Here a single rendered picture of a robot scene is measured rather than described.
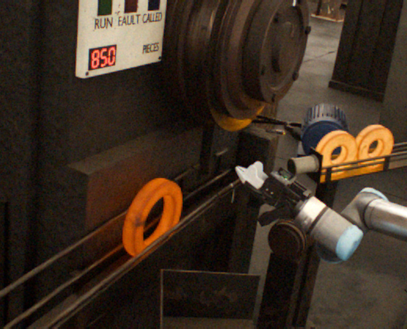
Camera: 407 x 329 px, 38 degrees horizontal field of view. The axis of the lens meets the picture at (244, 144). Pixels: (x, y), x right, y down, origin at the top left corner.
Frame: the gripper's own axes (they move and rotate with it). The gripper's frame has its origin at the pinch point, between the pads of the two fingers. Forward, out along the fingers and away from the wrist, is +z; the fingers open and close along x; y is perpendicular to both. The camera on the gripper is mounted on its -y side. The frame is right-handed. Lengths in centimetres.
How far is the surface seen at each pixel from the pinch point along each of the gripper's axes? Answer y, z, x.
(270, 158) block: -1.7, -1.0, -20.6
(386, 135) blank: 10, -23, -62
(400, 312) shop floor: -58, -65, -82
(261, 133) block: 3.8, 5.2, -20.0
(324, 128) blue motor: -55, 22, -195
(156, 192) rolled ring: 6.0, 3.5, 37.6
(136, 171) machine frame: 4.0, 11.8, 33.5
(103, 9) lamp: 38, 26, 45
